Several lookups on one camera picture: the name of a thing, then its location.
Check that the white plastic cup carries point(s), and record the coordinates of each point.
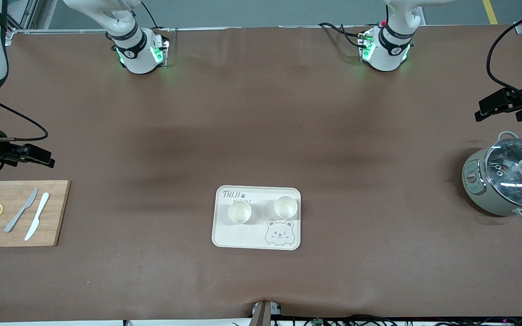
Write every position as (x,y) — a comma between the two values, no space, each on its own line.
(285,207)
(239,212)

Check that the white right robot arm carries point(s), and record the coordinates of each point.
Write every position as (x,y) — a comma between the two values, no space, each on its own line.
(138,54)

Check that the white plastic knife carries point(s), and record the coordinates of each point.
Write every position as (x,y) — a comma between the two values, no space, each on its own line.
(38,215)

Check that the grey plastic knife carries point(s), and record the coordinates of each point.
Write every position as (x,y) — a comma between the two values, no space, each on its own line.
(18,214)

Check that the glass pot lid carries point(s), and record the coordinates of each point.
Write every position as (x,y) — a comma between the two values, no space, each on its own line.
(510,181)

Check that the wooden cutting board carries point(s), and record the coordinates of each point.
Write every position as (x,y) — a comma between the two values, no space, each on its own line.
(16,235)

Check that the green electric cooking pot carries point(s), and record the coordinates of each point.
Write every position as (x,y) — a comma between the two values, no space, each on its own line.
(478,190)

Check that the brown table cover mat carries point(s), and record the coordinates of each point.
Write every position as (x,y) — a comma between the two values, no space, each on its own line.
(261,136)

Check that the white tray with bear print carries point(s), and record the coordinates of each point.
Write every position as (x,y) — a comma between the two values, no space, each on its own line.
(254,235)

